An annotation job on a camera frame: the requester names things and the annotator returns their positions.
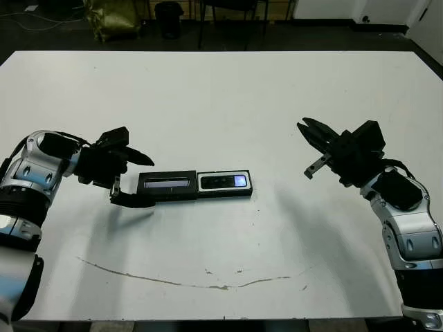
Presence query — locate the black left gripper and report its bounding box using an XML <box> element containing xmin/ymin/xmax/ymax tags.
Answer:
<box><xmin>73</xmin><ymin>144</ymin><xmax>156</xmax><ymax>210</ymax></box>

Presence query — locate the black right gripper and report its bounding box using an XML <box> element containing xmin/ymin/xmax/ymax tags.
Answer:
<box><xmin>296</xmin><ymin>117</ymin><xmax>386</xmax><ymax>188</ymax></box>

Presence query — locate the black box lid with picture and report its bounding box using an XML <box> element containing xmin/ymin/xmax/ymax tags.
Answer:
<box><xmin>136</xmin><ymin>169</ymin><xmax>199</xmax><ymax>203</ymax></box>

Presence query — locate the black bar-shaped camera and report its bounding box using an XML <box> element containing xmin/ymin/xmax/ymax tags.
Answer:
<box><xmin>201</xmin><ymin>174</ymin><xmax>248</xmax><ymax>190</ymax></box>

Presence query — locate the black box base white liner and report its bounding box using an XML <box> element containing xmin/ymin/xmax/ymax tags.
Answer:
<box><xmin>196</xmin><ymin>169</ymin><xmax>253</xmax><ymax>200</ymax></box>

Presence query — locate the black chair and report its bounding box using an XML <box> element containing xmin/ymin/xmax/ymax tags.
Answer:
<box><xmin>197</xmin><ymin>0</ymin><xmax>271</xmax><ymax>51</ymax></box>

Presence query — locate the black waste bin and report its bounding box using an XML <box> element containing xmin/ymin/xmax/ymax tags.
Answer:
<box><xmin>154</xmin><ymin>2</ymin><xmax>184</xmax><ymax>39</ymax></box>

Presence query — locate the crumpled plastic bag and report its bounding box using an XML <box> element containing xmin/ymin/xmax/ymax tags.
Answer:
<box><xmin>82</xmin><ymin>0</ymin><xmax>143</xmax><ymax>42</ymax></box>

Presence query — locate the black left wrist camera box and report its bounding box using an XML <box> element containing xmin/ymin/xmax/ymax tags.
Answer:
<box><xmin>96</xmin><ymin>127</ymin><xmax>130</xmax><ymax>149</ymax></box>

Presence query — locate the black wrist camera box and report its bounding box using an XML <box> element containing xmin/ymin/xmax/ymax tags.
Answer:
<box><xmin>96</xmin><ymin>127</ymin><xmax>130</xmax><ymax>149</ymax></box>
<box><xmin>352</xmin><ymin>120</ymin><xmax>387</xmax><ymax>155</ymax></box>

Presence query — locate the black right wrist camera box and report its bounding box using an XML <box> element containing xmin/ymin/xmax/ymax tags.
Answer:
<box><xmin>352</xmin><ymin>120</ymin><xmax>387</xmax><ymax>155</ymax></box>

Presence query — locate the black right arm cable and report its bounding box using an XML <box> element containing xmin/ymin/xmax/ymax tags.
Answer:
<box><xmin>382</xmin><ymin>157</ymin><xmax>418</xmax><ymax>183</ymax></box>

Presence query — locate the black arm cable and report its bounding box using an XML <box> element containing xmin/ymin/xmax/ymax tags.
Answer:
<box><xmin>0</xmin><ymin>131</ymin><xmax>101</xmax><ymax>177</ymax></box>
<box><xmin>382</xmin><ymin>157</ymin><xmax>418</xmax><ymax>183</ymax></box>

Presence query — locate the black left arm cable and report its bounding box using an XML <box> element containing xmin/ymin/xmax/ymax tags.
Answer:
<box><xmin>0</xmin><ymin>131</ymin><xmax>101</xmax><ymax>177</ymax></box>

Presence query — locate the white floor cable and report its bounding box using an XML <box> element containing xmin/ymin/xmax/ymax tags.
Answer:
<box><xmin>0</xmin><ymin>12</ymin><xmax>87</xmax><ymax>32</ymax></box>

